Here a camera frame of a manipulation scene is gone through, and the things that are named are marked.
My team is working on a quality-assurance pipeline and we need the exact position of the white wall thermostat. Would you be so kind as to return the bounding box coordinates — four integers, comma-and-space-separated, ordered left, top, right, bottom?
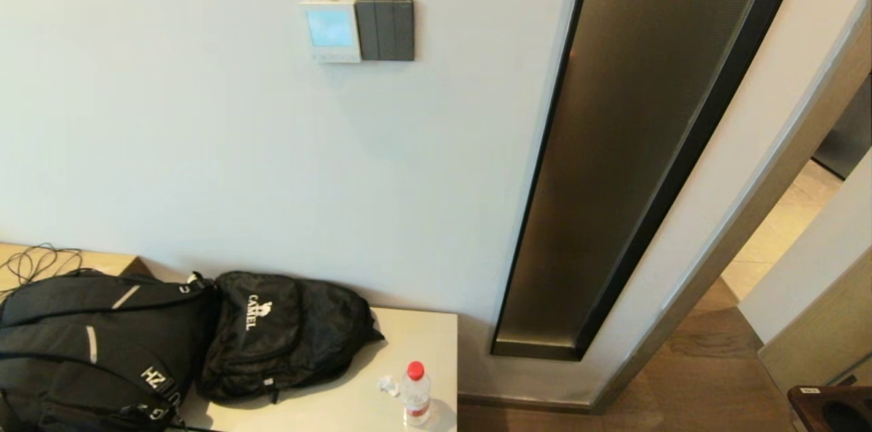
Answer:
299, 0, 362, 65

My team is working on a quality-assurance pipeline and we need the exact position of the black Camel backpack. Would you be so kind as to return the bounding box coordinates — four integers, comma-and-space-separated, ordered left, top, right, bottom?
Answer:
196, 271, 385, 407

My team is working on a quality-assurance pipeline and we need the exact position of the clear water bottle red cap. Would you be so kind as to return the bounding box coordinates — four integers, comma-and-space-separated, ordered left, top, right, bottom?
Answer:
401, 361, 433, 429

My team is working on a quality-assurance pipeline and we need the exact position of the large black backpack HZ print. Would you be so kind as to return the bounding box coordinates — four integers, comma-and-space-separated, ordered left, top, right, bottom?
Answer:
0, 270, 219, 432

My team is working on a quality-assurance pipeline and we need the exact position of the beige wooden door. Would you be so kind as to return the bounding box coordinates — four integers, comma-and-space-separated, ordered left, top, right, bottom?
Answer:
759, 266, 872, 395

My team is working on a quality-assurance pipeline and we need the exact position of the dark grey cabinet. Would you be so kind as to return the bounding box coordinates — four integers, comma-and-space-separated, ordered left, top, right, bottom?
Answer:
812, 75, 872, 181

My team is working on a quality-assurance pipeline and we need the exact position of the dark brown bin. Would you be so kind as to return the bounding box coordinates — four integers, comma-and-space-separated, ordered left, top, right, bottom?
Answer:
788, 386, 872, 432

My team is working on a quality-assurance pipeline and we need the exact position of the dark grey wall switch panel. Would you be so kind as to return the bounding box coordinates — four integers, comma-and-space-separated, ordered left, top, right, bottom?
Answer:
354, 0, 416, 63

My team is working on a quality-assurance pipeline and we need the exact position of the grey brown door frame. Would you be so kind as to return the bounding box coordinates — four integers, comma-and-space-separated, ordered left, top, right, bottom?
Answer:
589, 0, 872, 416

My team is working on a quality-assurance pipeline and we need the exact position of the thin black loose cable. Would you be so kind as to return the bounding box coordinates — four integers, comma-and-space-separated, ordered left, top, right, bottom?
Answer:
0, 243, 83, 296

